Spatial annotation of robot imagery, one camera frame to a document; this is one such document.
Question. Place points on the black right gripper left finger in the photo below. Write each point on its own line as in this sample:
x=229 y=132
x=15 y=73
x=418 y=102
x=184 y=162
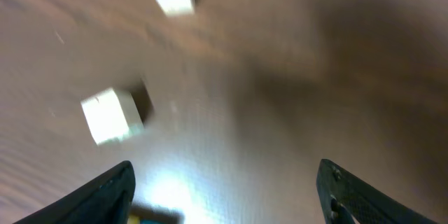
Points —
x=105 y=199

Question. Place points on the wooden block ladybug yellow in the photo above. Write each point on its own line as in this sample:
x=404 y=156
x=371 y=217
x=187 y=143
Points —
x=132 y=219

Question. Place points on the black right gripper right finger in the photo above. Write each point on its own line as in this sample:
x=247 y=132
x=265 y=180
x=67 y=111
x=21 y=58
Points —
x=345 y=198

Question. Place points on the wooden block letter A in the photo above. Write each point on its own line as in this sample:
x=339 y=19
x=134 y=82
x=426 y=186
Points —
x=112 y=115

